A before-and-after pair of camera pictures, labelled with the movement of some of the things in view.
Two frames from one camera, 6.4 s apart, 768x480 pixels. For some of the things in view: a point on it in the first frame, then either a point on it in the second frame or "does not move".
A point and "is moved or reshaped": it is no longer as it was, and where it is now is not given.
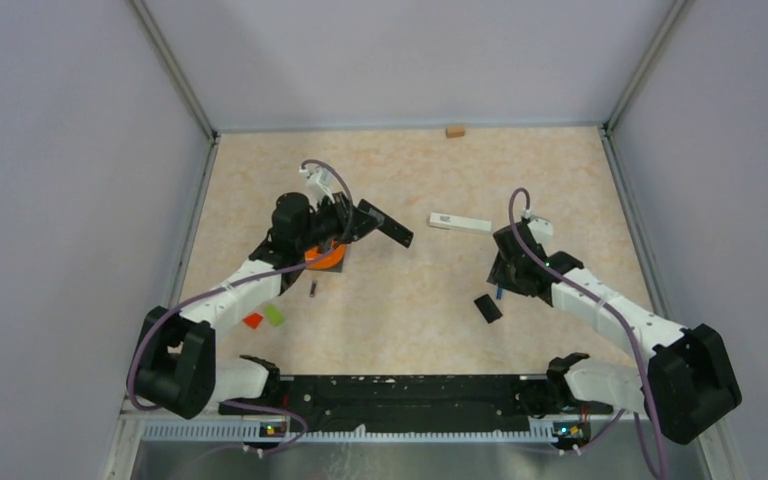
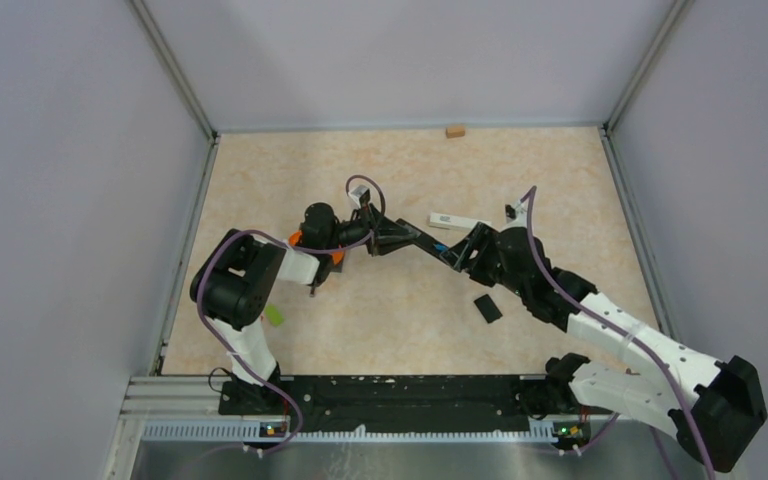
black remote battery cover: [488, 308] does not move
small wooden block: [455, 131] does not move
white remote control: [461, 224] does not move
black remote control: [391, 227] is moved or reshaped
